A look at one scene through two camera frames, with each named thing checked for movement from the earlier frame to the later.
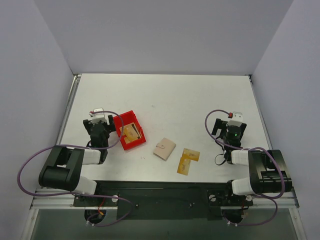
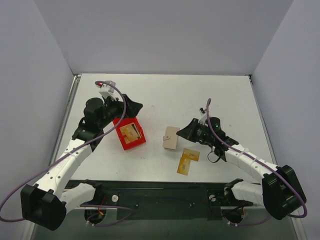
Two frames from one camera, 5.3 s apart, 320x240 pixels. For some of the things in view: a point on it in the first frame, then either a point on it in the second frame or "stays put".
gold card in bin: (131, 132) stays put
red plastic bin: (133, 134) stays put
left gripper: (87, 123) -> (125, 106)
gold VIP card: (191, 154) stays put
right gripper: (219, 124) -> (194, 130)
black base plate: (164, 199) stays put
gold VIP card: (183, 166) stays put
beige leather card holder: (164, 149) -> (170, 140)
